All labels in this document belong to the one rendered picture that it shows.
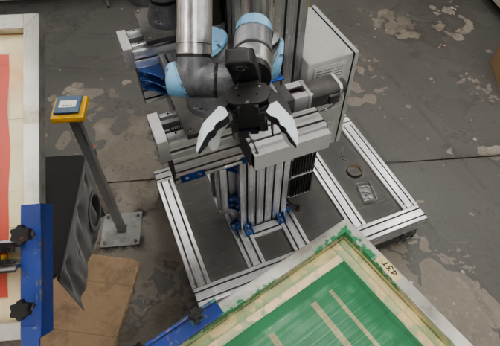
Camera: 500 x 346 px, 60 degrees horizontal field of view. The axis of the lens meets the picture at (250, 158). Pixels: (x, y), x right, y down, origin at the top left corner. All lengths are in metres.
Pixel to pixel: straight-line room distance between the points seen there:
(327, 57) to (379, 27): 2.60
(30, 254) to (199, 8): 0.67
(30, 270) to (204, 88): 0.58
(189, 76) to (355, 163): 1.81
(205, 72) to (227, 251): 1.42
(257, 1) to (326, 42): 0.61
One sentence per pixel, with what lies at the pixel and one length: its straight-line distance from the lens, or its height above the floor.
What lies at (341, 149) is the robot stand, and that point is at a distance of 2.66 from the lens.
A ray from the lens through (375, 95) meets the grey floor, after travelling 3.39.
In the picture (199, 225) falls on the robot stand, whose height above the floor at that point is 0.21.
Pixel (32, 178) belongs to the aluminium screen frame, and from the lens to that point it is 1.16.
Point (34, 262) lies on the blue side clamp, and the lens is 1.14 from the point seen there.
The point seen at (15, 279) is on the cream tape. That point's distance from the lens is 1.21.
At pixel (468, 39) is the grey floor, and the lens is 4.27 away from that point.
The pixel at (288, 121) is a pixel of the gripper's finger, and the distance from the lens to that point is 0.66.
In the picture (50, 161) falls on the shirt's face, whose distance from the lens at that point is 1.73.
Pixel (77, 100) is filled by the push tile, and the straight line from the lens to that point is 1.91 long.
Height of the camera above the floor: 2.15
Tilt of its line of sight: 50 degrees down
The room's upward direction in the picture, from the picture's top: straight up
